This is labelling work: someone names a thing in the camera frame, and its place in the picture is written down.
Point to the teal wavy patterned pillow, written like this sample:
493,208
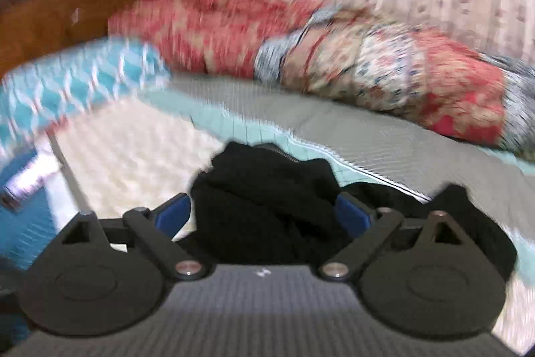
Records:
62,89

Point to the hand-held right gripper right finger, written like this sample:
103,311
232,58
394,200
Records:
354,215

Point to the black pants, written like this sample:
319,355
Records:
259,198

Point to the patterned bed sheet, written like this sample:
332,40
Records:
138,156

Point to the red floral quilt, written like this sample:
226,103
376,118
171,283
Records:
376,64

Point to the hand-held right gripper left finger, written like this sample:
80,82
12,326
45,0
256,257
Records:
173,211

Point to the carved wooden headboard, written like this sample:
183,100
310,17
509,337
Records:
62,5

